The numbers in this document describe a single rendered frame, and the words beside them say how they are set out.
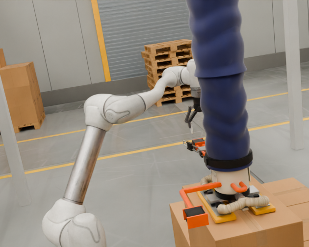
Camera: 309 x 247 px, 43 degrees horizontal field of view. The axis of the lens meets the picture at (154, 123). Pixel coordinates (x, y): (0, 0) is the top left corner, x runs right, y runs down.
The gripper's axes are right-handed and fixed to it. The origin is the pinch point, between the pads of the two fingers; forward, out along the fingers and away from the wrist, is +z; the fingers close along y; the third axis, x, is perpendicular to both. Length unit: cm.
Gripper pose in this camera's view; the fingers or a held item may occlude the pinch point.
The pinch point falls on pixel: (203, 129)
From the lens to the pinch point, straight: 229.2
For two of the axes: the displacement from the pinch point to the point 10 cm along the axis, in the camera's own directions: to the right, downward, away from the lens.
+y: 9.8, -1.8, 1.0
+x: -1.4, -2.4, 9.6
